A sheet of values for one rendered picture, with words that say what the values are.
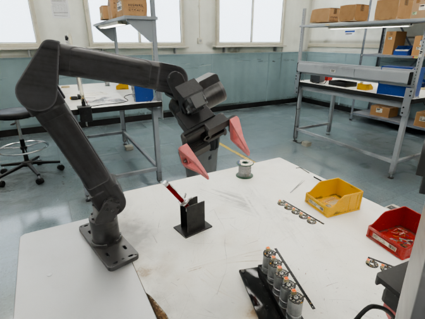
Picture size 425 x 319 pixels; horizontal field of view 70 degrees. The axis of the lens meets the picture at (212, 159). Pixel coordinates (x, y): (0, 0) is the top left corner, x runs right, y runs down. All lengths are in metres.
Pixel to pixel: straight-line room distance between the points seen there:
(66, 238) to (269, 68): 5.56
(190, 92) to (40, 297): 0.48
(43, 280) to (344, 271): 0.62
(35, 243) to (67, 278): 0.17
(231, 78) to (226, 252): 5.03
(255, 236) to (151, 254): 0.25
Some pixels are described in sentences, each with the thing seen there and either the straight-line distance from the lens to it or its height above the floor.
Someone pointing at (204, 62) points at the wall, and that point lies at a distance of 5.34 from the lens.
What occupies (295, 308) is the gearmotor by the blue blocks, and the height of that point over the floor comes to 0.80.
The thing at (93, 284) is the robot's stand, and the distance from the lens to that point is 0.69.
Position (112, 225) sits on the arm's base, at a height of 0.81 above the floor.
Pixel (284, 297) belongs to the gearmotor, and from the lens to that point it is 0.58.
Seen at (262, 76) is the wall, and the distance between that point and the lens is 6.03.
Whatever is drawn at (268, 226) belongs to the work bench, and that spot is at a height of 0.75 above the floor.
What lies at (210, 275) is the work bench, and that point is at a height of 0.75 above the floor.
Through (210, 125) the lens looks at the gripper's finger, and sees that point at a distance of 0.61.
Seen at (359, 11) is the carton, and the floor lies 1.46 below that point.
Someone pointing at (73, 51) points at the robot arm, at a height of 1.18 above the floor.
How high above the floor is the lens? 1.20
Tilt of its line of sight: 21 degrees down
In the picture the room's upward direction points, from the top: straight up
